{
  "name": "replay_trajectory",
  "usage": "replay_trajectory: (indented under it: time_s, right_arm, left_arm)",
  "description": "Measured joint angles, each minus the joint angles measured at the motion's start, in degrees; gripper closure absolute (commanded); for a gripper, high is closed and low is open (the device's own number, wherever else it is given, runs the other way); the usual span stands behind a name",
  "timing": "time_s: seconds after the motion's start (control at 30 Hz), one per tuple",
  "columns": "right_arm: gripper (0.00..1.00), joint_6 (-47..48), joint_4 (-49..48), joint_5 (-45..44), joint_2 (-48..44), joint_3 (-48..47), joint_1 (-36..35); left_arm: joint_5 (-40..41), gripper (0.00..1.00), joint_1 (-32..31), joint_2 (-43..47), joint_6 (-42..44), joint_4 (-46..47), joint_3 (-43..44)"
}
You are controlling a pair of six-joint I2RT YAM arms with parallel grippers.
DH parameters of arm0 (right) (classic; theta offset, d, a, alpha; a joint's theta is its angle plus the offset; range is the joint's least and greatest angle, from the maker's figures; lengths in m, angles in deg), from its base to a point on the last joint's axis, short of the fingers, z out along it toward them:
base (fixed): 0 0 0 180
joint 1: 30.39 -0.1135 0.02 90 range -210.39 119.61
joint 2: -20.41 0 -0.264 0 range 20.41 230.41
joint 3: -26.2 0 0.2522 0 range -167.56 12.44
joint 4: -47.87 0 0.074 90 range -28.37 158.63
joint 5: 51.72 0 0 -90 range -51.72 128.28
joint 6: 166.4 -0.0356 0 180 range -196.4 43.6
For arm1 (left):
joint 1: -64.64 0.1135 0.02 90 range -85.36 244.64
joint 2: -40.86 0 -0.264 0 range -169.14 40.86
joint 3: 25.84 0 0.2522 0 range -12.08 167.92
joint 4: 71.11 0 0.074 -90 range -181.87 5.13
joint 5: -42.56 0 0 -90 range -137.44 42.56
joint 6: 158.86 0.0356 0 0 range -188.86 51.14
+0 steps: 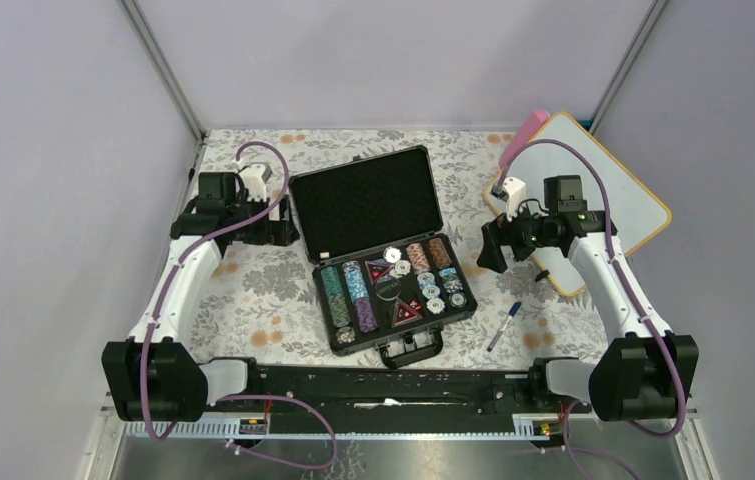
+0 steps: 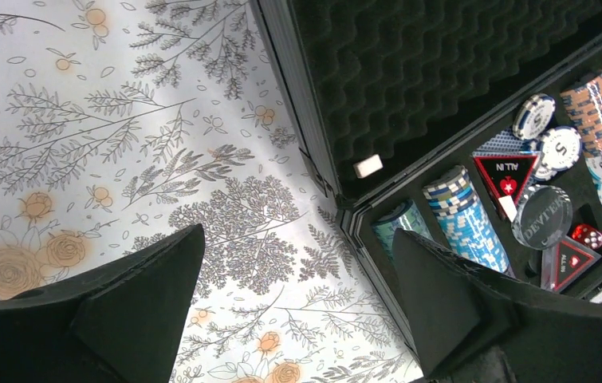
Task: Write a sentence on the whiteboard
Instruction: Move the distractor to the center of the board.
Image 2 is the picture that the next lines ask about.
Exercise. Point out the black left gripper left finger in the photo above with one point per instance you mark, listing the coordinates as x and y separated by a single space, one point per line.
120 322

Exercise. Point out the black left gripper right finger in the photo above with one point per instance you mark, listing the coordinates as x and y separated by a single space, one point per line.
473 324

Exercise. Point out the blue white chip stack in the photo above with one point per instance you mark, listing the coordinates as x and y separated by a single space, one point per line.
464 221

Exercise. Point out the teal chip stack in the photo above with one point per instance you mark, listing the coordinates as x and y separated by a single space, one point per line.
405 216

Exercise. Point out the clear round dealer button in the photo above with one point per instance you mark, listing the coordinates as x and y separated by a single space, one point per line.
543 216

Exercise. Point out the red translucent dice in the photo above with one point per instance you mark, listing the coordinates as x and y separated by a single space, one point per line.
588 235

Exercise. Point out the red black all-in triangle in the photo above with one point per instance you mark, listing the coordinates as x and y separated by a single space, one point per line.
506 173

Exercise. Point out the floral patterned table mat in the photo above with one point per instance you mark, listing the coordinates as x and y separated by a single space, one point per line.
122 122

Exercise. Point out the black poker chip case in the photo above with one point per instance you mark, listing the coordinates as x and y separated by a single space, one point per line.
379 91

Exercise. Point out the orange chip stack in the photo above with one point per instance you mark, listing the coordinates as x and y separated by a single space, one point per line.
583 104

